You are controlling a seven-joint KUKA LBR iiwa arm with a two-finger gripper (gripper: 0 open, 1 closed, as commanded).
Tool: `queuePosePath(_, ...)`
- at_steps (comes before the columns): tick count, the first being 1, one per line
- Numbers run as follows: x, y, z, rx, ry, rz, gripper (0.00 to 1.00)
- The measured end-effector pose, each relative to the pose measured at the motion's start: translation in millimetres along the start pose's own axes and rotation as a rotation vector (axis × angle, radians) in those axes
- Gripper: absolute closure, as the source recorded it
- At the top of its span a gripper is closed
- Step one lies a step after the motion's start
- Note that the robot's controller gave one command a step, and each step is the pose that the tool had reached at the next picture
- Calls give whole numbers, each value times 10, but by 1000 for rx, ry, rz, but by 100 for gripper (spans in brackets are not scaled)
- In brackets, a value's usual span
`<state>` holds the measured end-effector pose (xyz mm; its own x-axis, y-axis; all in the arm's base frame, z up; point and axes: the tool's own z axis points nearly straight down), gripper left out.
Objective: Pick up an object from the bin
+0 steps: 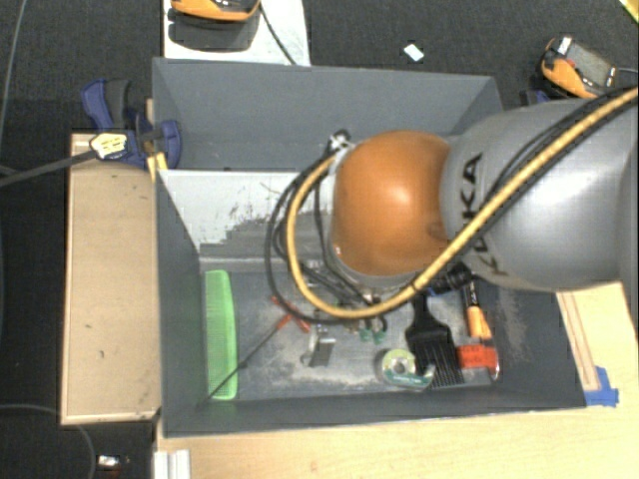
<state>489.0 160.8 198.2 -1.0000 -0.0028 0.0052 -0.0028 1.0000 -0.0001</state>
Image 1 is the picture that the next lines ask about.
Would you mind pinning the green plastic comb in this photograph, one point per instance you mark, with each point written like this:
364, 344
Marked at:
220, 332

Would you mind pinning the black wide-tooth comb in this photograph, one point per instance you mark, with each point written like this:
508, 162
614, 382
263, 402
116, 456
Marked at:
429, 337

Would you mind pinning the red block with metal clip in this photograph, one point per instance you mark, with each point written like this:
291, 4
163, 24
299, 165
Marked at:
476, 357

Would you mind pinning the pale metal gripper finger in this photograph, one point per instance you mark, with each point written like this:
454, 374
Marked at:
309, 347
324, 351

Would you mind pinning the orange and black marker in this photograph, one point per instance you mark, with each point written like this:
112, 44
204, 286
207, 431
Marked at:
476, 317

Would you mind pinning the thin black rod red ends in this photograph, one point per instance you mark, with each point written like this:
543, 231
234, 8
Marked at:
259, 347

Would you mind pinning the pale wood flat board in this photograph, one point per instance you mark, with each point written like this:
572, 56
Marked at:
110, 287

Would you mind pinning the black cylinder on white bracket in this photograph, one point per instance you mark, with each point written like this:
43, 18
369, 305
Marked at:
455, 277

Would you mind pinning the grey metal bin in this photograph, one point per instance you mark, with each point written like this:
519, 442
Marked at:
239, 113

